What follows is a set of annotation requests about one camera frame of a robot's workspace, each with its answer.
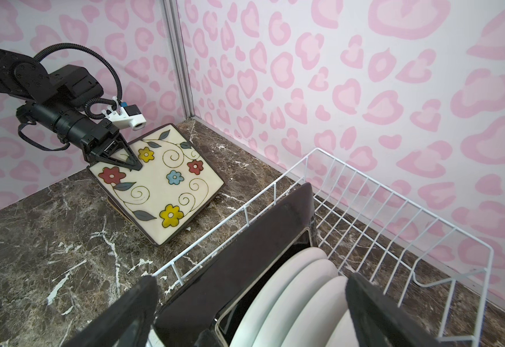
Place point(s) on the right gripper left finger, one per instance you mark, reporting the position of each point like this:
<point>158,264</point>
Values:
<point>127,322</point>

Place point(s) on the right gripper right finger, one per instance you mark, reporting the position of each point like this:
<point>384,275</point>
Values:
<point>378,321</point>

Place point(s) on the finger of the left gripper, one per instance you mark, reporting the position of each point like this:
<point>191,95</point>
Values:
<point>116,152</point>

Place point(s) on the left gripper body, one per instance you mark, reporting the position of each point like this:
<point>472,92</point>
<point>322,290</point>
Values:
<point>61,114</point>

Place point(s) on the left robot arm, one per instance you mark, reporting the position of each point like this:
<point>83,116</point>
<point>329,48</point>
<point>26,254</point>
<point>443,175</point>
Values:
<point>24,77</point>

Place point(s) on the white round plate patterned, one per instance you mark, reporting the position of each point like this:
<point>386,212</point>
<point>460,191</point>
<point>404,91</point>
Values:
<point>344,334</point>

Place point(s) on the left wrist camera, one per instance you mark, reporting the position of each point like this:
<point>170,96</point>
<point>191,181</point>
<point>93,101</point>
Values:
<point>126,117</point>

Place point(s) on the white wire dish rack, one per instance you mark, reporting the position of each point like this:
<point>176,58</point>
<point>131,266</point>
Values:
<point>435,270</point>

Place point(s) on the aluminium corner post left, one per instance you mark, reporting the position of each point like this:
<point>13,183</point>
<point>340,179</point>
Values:
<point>174,32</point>

